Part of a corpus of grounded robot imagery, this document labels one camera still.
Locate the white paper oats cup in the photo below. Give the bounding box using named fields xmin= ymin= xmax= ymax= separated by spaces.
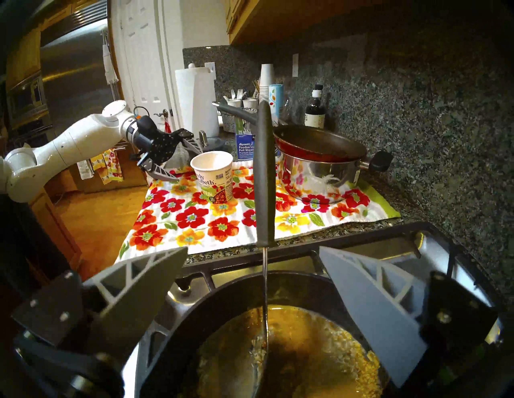
xmin=190 ymin=151 xmax=234 ymax=204

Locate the stainless steel refrigerator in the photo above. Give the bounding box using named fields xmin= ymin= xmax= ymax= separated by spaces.
xmin=40 ymin=16 xmax=118 ymax=137

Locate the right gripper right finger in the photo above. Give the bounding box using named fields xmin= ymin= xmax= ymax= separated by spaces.
xmin=319 ymin=246 xmax=498 ymax=388

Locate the white panel door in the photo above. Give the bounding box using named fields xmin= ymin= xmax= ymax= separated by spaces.
xmin=110 ymin=0 xmax=185 ymax=133

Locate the white cup with plastic forks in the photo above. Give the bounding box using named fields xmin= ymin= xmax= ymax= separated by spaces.
xmin=223 ymin=89 xmax=246 ymax=109

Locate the stainless gas cooktop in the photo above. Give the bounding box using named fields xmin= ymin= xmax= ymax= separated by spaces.
xmin=120 ymin=221 xmax=506 ymax=398

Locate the white cup with wooden sticks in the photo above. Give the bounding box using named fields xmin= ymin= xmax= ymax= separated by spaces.
xmin=243 ymin=79 xmax=261 ymax=110

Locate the shiny steel pot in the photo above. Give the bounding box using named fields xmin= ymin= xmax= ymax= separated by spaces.
xmin=276 ymin=150 xmax=394 ymax=203

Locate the floral kitchen towel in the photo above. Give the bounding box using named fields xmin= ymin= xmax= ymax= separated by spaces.
xmin=116 ymin=160 xmax=402 ymax=263

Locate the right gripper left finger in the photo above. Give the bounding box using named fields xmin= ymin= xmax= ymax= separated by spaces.
xmin=12 ymin=247 xmax=189 ymax=363

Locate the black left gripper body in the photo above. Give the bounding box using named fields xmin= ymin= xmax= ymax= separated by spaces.
xmin=133 ymin=116 xmax=193 ymax=169

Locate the blue foil sheet box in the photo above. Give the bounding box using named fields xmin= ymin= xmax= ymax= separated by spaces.
xmin=235 ymin=118 xmax=257 ymax=161

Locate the white fringed hanging towel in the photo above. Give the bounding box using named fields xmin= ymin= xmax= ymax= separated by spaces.
xmin=102 ymin=34 xmax=120 ymax=85

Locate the small floral cloth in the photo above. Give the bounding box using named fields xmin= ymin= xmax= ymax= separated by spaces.
xmin=90 ymin=148 xmax=124 ymax=185

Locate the dark grey saucepan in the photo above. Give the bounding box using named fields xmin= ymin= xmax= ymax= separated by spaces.
xmin=135 ymin=271 xmax=392 ymax=398

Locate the white paper towel roll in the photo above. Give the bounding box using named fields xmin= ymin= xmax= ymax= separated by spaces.
xmin=175 ymin=63 xmax=220 ymax=139

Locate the wooden cabinet with hung cloths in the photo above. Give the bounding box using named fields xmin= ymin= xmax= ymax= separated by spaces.
xmin=68 ymin=144 xmax=148 ymax=194

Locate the built-in steel wall oven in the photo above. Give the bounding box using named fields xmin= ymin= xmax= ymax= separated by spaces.
xmin=6 ymin=71 xmax=53 ymax=130

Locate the dark bottle white cap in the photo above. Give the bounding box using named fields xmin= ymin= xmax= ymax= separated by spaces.
xmin=304 ymin=84 xmax=326 ymax=129

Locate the wooden wall cabinet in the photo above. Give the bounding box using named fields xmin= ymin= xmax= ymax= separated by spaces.
xmin=223 ymin=0 xmax=402 ymax=45

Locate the red frying pan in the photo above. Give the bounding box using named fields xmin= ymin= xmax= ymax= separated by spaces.
xmin=212 ymin=102 xmax=368 ymax=163

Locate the grain mix in saucepan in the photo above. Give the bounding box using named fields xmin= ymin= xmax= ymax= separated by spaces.
xmin=181 ymin=305 xmax=382 ymax=398

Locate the grey pot lid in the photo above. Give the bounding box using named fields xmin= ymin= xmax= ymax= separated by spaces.
xmin=197 ymin=130 xmax=226 ymax=152

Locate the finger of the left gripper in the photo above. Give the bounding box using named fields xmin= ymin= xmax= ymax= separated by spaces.
xmin=138 ymin=158 xmax=180 ymax=182
xmin=179 ymin=132 xmax=205 ymax=155

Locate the black handled metal spoon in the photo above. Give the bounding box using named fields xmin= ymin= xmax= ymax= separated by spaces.
xmin=249 ymin=100 xmax=278 ymax=398

